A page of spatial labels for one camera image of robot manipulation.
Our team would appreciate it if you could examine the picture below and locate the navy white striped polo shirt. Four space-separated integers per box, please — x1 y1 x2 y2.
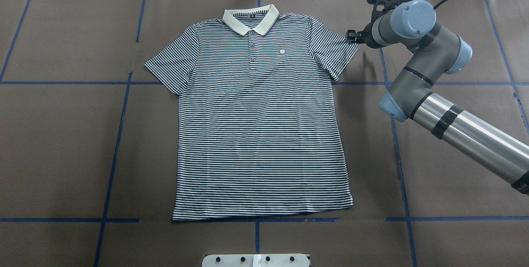
144 5 358 222

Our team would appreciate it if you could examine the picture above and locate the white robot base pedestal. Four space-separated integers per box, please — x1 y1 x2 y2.
202 253 311 267

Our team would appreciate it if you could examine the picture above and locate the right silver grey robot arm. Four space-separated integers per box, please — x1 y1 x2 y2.
346 0 529 195

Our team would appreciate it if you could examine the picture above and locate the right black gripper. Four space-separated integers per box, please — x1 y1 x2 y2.
346 22 374 46

